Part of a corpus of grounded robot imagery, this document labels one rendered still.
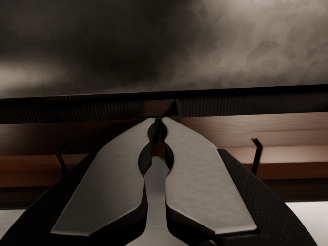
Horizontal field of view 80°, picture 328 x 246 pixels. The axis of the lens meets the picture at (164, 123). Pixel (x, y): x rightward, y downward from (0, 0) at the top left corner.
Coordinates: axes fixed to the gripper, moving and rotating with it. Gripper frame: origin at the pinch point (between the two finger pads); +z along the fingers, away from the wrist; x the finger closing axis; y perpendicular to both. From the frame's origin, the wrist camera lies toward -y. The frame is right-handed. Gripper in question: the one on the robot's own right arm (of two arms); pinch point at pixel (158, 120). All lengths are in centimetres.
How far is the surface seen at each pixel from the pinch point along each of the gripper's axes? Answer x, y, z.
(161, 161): -0.1, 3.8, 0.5
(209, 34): 6.5, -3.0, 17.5
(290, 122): 13.4, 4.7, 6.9
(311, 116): 16.1, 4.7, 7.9
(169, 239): 0.2, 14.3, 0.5
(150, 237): -1.7, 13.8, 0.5
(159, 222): -0.7, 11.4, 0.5
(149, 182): -1.2, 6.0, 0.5
